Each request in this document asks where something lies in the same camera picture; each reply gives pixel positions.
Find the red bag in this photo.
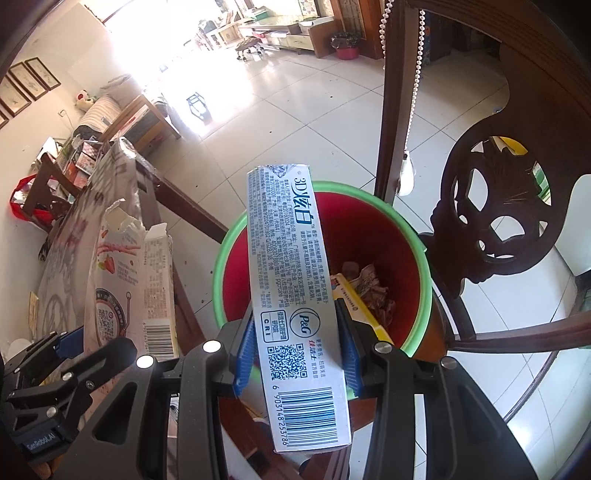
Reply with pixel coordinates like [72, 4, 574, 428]
[9, 174, 44, 220]

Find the brown crumpled paper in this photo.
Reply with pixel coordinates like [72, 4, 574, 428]
[342, 261, 398, 324]

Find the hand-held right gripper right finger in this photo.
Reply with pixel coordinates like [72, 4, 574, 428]
[335, 300, 527, 480]

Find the wooden coffee table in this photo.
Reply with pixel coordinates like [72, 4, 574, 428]
[99, 95, 182, 158]

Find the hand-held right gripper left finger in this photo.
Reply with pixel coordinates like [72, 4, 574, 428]
[55, 316, 257, 480]

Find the wooden dining chair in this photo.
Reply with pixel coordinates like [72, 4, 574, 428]
[21, 152, 88, 232]

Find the cartoon printed door curtain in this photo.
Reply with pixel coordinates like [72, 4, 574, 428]
[422, 9, 504, 70]

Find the pink biscuit box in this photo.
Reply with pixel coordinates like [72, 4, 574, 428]
[95, 198, 180, 361]

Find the blue white toothpaste box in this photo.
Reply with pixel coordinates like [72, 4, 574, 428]
[246, 162, 352, 455]

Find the beige sofa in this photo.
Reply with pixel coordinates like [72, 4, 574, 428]
[76, 95, 148, 139]

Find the red wastebasket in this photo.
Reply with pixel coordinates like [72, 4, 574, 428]
[330, 32, 363, 61]

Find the carved wooden chair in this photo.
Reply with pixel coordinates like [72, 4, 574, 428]
[217, 0, 591, 480]

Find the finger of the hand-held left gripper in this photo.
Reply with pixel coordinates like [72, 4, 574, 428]
[0, 325, 87, 374]
[9, 337, 139, 416]

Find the rolling stool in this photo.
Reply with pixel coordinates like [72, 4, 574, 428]
[233, 38, 264, 62]

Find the red bin with green rim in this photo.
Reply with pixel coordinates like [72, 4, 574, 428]
[212, 181, 433, 402]

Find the low television cabinet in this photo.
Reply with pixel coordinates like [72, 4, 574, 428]
[238, 14, 342, 58]

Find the white bead chain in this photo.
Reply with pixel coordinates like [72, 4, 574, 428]
[379, 0, 428, 195]

